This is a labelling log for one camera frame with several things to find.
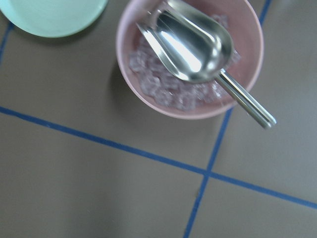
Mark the metal ice scoop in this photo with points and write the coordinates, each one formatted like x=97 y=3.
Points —
x=196 y=49

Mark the pink bowl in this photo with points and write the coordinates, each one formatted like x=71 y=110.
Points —
x=243 y=26

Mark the clear ice cubes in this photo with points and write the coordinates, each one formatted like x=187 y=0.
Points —
x=167 y=90

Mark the green plate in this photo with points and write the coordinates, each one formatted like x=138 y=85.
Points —
x=52 y=18

